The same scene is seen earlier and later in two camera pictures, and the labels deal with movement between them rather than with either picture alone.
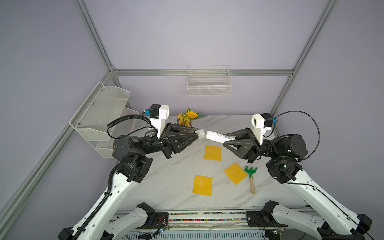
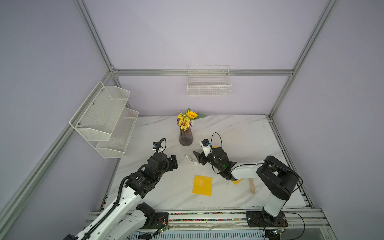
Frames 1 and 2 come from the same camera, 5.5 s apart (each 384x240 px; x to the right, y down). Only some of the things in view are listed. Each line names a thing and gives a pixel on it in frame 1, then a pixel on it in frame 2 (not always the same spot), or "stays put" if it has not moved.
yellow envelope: (203, 185) stays put
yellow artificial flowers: (185, 118) stays put
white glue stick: (214, 136) -> (190, 159)
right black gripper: (250, 148) -> (202, 157)
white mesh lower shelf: (105, 147) stays put
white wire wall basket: (206, 80) stays put
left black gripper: (169, 141) -> (169, 167)
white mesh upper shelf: (105, 103) stays put
